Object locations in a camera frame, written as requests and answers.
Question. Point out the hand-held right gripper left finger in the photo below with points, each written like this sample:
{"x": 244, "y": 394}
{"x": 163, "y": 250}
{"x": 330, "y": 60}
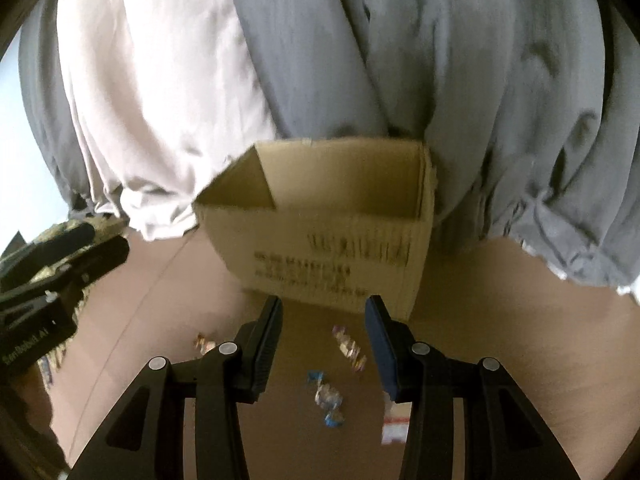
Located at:
{"x": 265, "y": 355}

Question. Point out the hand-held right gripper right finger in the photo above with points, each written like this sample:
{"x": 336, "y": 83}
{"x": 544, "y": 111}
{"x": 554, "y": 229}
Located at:
{"x": 382, "y": 355}

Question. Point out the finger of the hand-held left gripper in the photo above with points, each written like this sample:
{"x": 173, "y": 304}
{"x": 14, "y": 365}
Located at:
{"x": 60, "y": 240}
{"x": 100, "y": 260}

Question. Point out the purple gold candy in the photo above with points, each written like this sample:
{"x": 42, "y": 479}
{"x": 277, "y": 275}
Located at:
{"x": 350, "y": 348}

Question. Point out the brown gold candy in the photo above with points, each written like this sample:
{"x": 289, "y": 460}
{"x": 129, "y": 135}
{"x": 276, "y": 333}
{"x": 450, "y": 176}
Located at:
{"x": 205, "y": 344}

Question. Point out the white cracker packet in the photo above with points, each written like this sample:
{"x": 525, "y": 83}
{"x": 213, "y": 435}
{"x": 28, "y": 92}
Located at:
{"x": 395, "y": 422}

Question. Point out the blue candy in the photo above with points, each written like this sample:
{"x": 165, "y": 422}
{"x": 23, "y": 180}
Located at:
{"x": 327, "y": 397}

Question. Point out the brown cardboard box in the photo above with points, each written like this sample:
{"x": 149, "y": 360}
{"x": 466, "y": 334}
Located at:
{"x": 320, "y": 240}

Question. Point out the yellow-green fringed blanket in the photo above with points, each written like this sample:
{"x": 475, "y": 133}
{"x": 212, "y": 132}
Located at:
{"x": 60, "y": 227}

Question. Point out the grey curtain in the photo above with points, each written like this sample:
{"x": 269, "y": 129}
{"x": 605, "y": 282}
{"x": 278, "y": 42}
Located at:
{"x": 450, "y": 85}
{"x": 45, "y": 125}

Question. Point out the pale pink curtain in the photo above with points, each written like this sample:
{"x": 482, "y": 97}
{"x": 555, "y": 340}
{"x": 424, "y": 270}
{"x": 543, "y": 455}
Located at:
{"x": 160, "y": 85}

